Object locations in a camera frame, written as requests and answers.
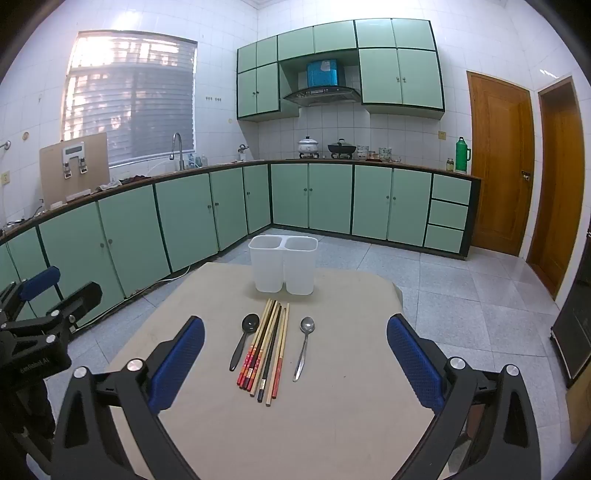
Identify metal spoon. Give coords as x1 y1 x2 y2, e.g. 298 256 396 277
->
293 316 316 383

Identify black wok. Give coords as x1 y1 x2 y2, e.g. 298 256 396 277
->
328 138 358 157

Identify cardboard board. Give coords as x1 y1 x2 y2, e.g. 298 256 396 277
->
39 132 112 209

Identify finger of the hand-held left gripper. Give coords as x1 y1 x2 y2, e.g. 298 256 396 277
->
46 282 103 331
0 266 61 311

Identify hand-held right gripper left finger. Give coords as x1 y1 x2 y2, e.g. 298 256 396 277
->
51 316 206 480

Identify plain wooden chopstick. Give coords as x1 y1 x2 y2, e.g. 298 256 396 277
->
250 303 281 398
265 304 286 408

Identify white plastic utensil holder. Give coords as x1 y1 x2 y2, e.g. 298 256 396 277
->
248 234 318 296

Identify green base cabinets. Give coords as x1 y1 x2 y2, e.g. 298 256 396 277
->
0 161 482 333

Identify window with blinds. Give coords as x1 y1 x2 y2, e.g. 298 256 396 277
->
62 31 198 168

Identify black appliance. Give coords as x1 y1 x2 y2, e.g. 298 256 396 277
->
550 277 591 389

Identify wooden door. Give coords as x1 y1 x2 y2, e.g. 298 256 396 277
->
466 71 535 257
526 76 580 301

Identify black plastic spoon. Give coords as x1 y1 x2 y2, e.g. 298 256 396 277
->
229 313 260 372

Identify tan board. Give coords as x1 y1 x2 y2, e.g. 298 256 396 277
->
566 378 591 445

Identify black chopstick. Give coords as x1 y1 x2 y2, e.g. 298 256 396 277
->
257 305 283 402

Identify green thermos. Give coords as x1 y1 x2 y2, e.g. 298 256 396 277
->
455 136 472 174

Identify range hood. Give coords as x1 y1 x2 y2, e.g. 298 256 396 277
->
283 87 362 108

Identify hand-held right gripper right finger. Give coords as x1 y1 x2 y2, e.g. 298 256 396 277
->
386 314 542 480

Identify green wall cabinets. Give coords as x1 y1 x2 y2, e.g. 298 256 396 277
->
236 18 445 121

